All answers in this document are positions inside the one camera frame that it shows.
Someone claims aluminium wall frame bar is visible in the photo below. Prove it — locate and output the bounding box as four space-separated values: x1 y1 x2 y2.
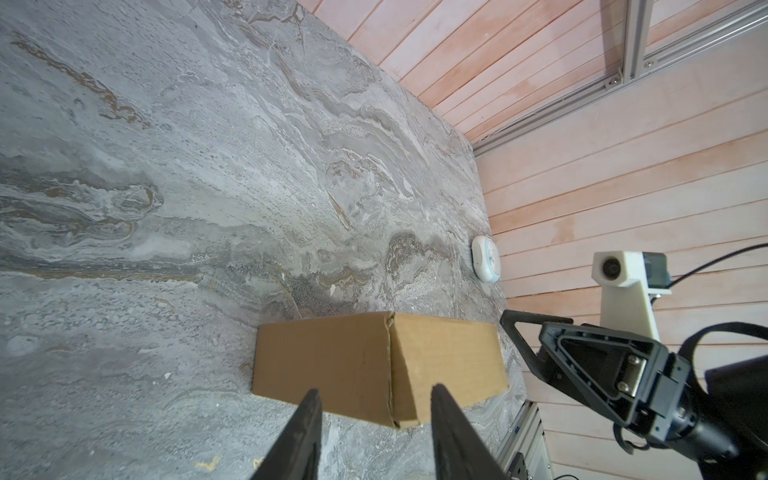
473 1 767 157

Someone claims aluminium front rail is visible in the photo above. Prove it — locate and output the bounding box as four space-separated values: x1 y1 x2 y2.
496 401 554 480

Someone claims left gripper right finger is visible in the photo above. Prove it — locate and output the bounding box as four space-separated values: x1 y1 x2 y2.
430 384 506 479

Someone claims white round clock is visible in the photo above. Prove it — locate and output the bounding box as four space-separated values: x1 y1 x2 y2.
471 235 501 283

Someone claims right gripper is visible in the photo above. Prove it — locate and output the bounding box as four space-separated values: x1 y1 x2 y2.
500 309 741 462

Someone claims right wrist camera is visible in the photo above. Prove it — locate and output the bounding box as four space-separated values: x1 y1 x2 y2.
592 251 671 341

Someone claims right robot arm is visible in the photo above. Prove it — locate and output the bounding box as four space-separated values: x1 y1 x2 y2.
500 310 767 479

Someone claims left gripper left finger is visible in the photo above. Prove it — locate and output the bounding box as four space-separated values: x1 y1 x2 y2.
251 389 322 480

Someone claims brown cardboard box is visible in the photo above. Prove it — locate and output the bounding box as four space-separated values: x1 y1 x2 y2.
252 311 508 429

